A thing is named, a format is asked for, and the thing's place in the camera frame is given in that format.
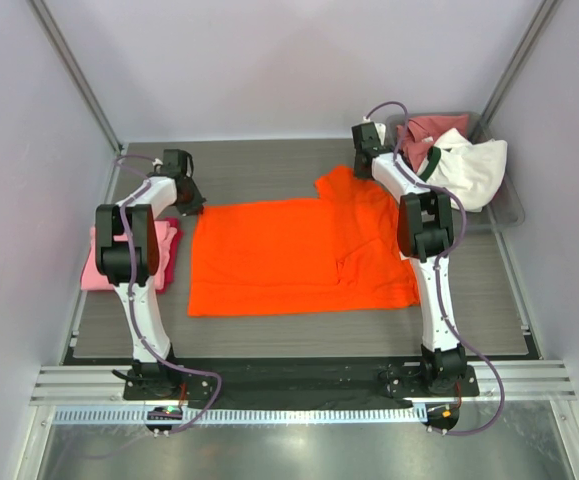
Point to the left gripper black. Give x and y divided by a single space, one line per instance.
196 206

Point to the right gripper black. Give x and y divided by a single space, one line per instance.
359 173

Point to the orange t shirt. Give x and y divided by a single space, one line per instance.
331 253

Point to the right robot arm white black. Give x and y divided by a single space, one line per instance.
425 237

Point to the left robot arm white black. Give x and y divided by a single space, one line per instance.
127 254

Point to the folded magenta t shirt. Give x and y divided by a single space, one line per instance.
174 250

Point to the dusty red t shirt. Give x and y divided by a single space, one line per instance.
422 132

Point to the white t shirt green collar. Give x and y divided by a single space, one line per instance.
472 172

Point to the folded light pink t shirt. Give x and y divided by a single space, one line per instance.
91 279

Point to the grey plastic bin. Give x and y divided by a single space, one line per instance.
505 209

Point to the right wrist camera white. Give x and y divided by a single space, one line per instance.
380 128

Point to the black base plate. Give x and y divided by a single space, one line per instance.
206 388

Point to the right aluminium corner post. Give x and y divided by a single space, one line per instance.
529 40

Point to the aluminium corner post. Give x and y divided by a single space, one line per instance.
529 40
61 47

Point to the left aluminium corner post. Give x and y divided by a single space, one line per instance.
61 47

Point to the slotted cable duct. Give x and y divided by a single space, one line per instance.
279 415

